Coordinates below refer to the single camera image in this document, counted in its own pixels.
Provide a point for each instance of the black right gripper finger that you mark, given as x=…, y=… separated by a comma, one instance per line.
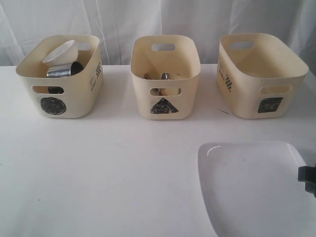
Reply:
x=307, y=174

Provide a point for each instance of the white square plate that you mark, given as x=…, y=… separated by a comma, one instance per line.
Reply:
x=251, y=189

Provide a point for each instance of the steel spoon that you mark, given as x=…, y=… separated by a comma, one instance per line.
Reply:
x=165, y=76

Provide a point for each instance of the wooden chopstick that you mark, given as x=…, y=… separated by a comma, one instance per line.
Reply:
x=163, y=92
x=150, y=76

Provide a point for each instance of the small steel cup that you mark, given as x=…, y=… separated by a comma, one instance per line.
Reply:
x=75, y=68

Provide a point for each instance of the steel mug with handle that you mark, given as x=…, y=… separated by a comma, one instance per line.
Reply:
x=59, y=71

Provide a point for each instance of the white plastic bowl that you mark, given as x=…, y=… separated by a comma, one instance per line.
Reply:
x=64, y=54

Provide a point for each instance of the steel fork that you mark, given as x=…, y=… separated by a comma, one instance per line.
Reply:
x=155, y=91

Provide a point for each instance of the cream bin with square mark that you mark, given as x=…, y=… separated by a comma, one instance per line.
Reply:
x=258, y=74

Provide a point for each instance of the cream bin with triangle mark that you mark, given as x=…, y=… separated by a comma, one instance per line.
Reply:
x=176, y=55

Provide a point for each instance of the cream bin with circle mark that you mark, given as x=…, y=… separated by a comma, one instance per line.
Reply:
x=80, y=90

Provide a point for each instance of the white backdrop curtain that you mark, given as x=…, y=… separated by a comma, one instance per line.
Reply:
x=119, y=23

